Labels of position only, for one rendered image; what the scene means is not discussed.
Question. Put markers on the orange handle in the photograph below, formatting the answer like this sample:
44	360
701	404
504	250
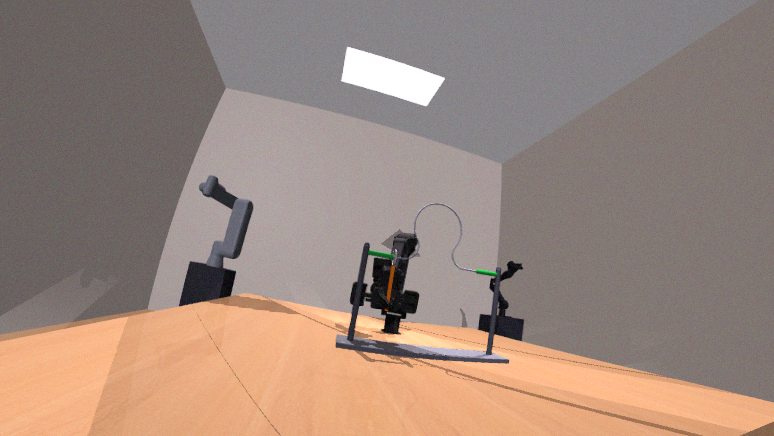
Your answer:
395	253

